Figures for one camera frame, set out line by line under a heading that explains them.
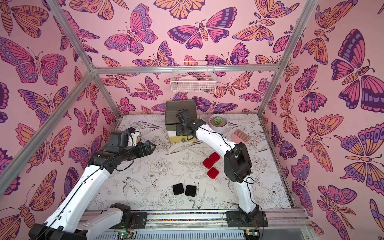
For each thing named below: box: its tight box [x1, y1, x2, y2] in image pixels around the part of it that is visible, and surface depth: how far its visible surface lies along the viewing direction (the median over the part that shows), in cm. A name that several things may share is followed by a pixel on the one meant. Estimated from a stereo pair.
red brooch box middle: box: [202, 157, 214, 169], surface depth 95 cm
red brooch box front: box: [207, 167, 220, 180], surface depth 90 cm
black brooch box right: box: [185, 184, 197, 197], surface depth 83 cm
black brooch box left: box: [172, 183, 184, 196], surface depth 85 cm
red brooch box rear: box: [209, 152, 221, 163], surface depth 97 cm
